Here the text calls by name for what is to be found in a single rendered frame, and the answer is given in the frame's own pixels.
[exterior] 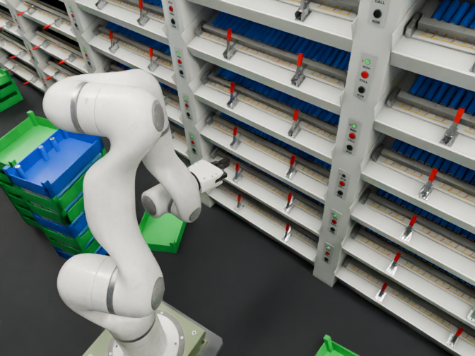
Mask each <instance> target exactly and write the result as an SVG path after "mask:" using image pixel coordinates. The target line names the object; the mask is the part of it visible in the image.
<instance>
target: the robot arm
mask: <svg viewBox="0 0 475 356"><path fill-rule="evenodd" d="M42 106H43V110H44V113H45V116H46V117H47V119H48V120H49V121H50V122H51V123H52V124H53V125H54V126H55V127H57V128H58V129H61V130H63V131H68V132H71V133H75V134H85V135H91V136H102V137H107V138H108V139H109V140H110V144H111V146H110V151H109V152H108V154H106V155H105V156H104V157H102V158H101V159H99V160H98V161H97V162H96V163H95V164H93V165H92V166H91V167H90V169H89V170H88V171H87V172H86V175H85V177H84V180H83V200H84V208H85V213H86V220H87V223H88V226H89V229H90V231H91V233H92V235H93V236H94V238H95V239H96V240H97V241H98V243H99V244H100V245H101V246H102V247H103V248H104V249H105V250H106V251H107V253H108V254H109V255H110V256H106V255H101V254H78V255H75V256H73V257H71V258H70V259H69V260H68V261H67V262H66V263H65V264H64V265H63V266H62V267H61V270H60V272H59V275H58V278H57V289H58V292H59V295H60V297H61V299H62V300H63V302H64V303H65V304H66V306H68V307H69V308H70V309H71V310H73V311H74V312H76V313H77V314H79V315H80V316H82V317H84V318H85V319H87V320H89V321H92V322H93V323H95V324H97V325H99V326H102V327H103V328H106V329H107V330H108V331H109V332H110V334H111V335H112V337H113V338H114V339H115V342H114V345H113V356H177V353H178V350H179V345H180V339H179V335H178V332H177V329H176V327H175V325H174V323H173V322H171V320H169V318H167V317H165V316H163V315H160V314H157V313H156V309H157V308H158V307H159V306H160V303H161V302H162V301H163V294H164V291H165V288H164V286H165V284H164V280H163V274H162V271H161V269H160V266H159V265H158V262H157V261H156V259H155V257H154V255H153V253H152V252H151V250H150V249H149V247H148V245H147V243H146V241H145V240H144V238H143V236H142V234H141V231H140V229H139V224H138V221H137V217H136V206H135V176H136V170H137V168H138V166H139V163H140V162H141V161H143V164H144V165H145V167H146V169H147V170H148V171H149V172H150V173H151V174H152V175H153V176H154V177H155V178H156V179H157V180H158V181H159V182H160V184H158V185H156V186H154V187H152V188H150V189H149V190H147V191H145V192H143V193H142V195H141V201H142V204H143V206H144V208H145V210H146V212H147V213H148V214H149V215H150V216H152V217H154V218H159V217H160V216H162V215H164V214H166V213H171V214H173V215H174V216H175V217H176V218H178V219H180V220H181V221H183V222H186V223H192V222H194V221H195V220H196V219H197V218H198V217H199V215H200V212H201V198H200V194H199V193H203V192H205V191H208V190H211V189H213V188H215V187H217V186H218V185H220V184H222V183H223V181H222V179H224V178H226V177H227V176H228V174H227V173H226V172H225V171H224V169H225V168H227V167H229V165H230V158H227V157H225V158H223V159H222V160H219V161H214V162H207V161H205V160H200V161H198V162H196V163H194V164H193V165H191V166H190V167H188V168H187V167H186V166H185V164H184V163H183V162H182V161H181V159H179V158H178V156H177V155H176V153H175V150H174V146H173V142H172V135H171V131H170V125H169V121H168V115H167V111H166V107H165V101H164V98H163V93H162V90H161V87H160V84H159V83H158V81H157V80H156V79H155V78H154V77H153V76H152V75H151V74H150V73H149V72H147V71H144V70H141V69H132V70H127V71H118V72H111V73H90V74H83V75H77V76H72V77H68V78H65V79H62V80H60V81H58V82H56V83H55V84H53V85H52V86H51V87H49V89H48V90H47V92H46V93H45V96H44V98H43V102H42Z"/></svg>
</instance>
